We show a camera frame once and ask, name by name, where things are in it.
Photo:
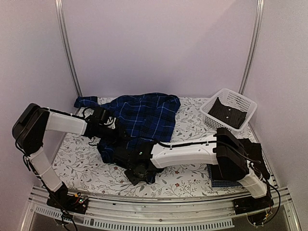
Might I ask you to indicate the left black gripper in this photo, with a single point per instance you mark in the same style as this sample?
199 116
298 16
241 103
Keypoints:
120 136

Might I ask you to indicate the blue plaid long sleeve shirt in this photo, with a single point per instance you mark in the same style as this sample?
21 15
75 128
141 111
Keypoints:
150 115

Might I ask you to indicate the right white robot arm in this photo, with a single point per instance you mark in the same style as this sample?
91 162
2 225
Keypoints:
221 149

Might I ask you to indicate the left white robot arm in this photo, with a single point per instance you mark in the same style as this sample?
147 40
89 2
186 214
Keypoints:
32 128

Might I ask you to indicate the floral tablecloth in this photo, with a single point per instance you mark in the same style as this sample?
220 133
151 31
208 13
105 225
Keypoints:
81 168

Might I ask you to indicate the folded blue checked shirt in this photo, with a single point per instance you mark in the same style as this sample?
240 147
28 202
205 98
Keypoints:
217 180

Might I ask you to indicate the black shirt in basket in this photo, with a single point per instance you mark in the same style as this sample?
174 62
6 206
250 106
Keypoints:
230 116

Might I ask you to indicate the white plastic basket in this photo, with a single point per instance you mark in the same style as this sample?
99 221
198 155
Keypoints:
228 98

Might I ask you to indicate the folded black shirt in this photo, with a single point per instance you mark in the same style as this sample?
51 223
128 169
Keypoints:
254 151

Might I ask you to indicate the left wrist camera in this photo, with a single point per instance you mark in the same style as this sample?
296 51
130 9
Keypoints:
112 122

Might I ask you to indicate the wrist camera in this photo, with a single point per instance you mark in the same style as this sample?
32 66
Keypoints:
141 173
112 122

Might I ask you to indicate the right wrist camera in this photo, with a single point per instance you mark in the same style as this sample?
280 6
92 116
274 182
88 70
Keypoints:
141 173

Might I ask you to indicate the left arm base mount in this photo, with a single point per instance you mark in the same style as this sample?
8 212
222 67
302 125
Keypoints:
61 199

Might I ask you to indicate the aluminium front rail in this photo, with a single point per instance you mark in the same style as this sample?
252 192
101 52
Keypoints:
121 213

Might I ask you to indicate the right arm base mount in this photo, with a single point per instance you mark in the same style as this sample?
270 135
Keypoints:
261 208

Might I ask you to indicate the left aluminium post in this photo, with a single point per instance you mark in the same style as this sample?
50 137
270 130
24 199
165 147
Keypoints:
66 45

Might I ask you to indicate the aluminium post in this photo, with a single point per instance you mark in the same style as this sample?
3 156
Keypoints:
66 45
253 45

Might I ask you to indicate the right aluminium post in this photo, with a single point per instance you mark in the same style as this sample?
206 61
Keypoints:
253 45

